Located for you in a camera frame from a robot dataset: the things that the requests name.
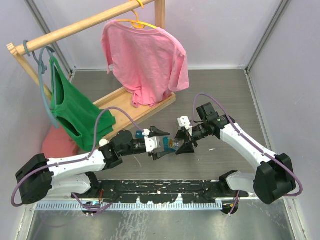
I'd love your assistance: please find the yellow plastic hanger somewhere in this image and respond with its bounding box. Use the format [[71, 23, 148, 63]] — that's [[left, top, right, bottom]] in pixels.
[[117, 10, 157, 29]]

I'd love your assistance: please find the red folded cloth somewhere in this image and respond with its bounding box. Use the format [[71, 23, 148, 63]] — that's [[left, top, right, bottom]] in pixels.
[[41, 125, 80, 158]]

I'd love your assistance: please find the white slotted cable duct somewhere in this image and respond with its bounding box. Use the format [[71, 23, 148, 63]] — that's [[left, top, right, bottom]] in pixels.
[[35, 200, 223, 211]]

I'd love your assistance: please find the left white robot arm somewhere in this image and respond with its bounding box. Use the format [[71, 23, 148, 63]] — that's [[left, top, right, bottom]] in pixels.
[[11, 126, 169, 205]]

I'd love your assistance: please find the wooden clothes rack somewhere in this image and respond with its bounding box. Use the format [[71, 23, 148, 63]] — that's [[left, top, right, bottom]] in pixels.
[[6, 0, 176, 139]]

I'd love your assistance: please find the green tank top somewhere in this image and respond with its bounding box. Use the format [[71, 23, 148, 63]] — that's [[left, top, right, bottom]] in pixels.
[[49, 56, 102, 152]]

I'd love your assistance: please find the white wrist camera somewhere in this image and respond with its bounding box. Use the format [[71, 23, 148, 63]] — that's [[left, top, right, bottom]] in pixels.
[[144, 136, 161, 153], [177, 116, 192, 131]]

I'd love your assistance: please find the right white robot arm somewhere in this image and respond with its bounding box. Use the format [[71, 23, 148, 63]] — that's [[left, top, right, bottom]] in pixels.
[[175, 102, 297, 205]]

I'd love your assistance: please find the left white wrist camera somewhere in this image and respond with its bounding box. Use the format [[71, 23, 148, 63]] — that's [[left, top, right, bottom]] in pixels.
[[144, 136, 161, 153]]

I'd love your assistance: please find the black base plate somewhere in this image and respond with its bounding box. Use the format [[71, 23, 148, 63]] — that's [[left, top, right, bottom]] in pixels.
[[77, 180, 237, 204]]

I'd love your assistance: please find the pink t-shirt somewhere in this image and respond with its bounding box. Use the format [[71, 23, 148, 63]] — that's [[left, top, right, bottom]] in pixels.
[[101, 20, 190, 108]]

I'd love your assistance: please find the teal pill box pair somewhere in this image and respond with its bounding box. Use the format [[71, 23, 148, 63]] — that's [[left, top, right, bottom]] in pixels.
[[135, 130, 144, 139]]

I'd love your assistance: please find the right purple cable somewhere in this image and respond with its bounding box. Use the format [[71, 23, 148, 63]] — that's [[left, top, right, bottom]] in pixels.
[[191, 93, 304, 196]]

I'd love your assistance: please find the grey-blue plastic hanger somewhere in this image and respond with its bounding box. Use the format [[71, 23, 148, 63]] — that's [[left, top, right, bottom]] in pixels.
[[32, 46, 60, 129]]

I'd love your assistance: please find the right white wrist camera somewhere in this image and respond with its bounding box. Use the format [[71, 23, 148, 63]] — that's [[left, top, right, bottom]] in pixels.
[[177, 116, 192, 131]]

